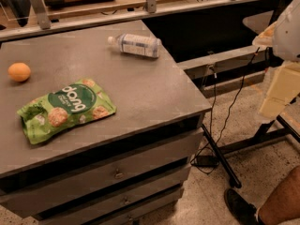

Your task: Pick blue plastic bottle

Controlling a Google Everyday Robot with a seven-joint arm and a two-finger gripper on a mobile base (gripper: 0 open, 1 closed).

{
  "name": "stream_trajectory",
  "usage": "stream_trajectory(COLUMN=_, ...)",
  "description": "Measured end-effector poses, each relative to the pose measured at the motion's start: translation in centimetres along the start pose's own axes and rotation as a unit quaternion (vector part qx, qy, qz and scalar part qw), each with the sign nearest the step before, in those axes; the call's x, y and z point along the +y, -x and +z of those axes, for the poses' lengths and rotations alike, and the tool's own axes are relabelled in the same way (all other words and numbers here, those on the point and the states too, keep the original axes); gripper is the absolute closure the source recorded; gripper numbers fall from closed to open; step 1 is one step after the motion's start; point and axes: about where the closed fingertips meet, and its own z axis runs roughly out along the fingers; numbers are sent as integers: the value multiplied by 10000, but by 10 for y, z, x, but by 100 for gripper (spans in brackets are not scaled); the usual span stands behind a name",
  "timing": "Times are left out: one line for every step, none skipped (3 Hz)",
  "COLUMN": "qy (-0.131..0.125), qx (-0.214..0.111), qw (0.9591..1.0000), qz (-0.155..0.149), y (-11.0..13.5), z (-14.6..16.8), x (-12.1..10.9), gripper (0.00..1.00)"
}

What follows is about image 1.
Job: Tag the grey side table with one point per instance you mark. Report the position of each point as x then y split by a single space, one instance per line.
223 66

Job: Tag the black shoe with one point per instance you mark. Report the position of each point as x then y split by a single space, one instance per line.
243 211

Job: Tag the black power adapter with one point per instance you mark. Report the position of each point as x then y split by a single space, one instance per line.
206 161

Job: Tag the metal railing frame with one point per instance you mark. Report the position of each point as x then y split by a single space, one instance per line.
44 20

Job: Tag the green dang snack bag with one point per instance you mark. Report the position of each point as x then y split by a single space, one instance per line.
75 105

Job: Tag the clear plastic water bottle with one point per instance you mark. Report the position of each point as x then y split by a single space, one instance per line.
137 45

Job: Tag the grey drawer cabinet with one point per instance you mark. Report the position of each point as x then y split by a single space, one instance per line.
111 171

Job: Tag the black table leg frame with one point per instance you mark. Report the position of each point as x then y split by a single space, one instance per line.
266 133

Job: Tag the orange fruit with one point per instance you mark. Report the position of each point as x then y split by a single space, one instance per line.
19 72

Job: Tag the person's bare leg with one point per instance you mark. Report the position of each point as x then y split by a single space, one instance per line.
283 204

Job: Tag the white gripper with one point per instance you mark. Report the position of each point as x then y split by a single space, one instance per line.
288 35

